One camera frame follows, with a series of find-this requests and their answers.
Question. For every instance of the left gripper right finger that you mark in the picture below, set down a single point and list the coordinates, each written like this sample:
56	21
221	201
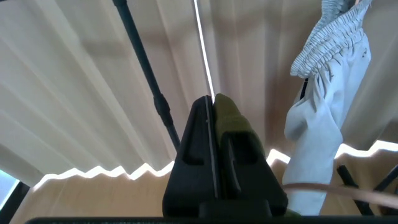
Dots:
248	174

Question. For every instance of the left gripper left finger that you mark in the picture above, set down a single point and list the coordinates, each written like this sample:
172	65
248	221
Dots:
189	161

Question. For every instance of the green long-sleeved shirt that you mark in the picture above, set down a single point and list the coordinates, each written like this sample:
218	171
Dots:
230	118

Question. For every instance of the pale grey shorts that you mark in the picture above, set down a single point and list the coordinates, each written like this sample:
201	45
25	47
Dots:
314	140

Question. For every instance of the black clothes rack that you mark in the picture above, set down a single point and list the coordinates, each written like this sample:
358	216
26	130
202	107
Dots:
148	71

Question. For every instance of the pink clothes hanger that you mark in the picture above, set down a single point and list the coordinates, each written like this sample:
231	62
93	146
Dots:
357	192

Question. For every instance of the beige curtain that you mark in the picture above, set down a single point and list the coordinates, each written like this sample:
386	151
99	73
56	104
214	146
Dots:
62	93

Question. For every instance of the window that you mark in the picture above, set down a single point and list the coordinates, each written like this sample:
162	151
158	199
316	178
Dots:
12	203

